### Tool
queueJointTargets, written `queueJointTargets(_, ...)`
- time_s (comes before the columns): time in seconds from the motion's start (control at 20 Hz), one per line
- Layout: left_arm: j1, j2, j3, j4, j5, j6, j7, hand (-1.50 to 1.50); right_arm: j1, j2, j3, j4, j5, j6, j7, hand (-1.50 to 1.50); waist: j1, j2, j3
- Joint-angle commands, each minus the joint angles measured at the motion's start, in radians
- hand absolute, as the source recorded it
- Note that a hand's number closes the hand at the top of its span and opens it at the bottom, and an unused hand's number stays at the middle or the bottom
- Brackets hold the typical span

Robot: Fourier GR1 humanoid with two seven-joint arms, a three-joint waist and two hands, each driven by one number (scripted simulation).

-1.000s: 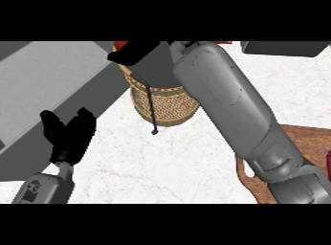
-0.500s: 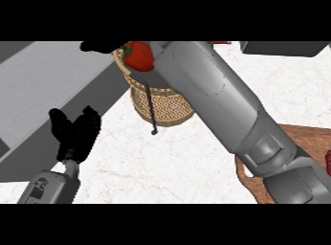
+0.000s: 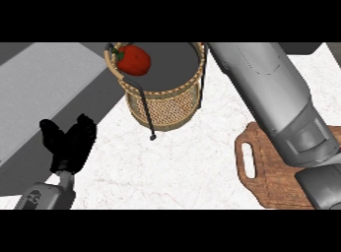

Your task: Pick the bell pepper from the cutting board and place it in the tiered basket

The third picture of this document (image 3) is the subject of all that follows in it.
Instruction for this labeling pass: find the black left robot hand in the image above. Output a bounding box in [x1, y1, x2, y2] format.
[38, 113, 99, 175]

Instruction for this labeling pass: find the wicker tiered basket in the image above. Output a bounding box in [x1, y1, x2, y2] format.
[102, 42, 210, 142]

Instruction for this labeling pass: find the brown wooden cutting board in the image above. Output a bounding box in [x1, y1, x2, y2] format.
[232, 121, 341, 211]

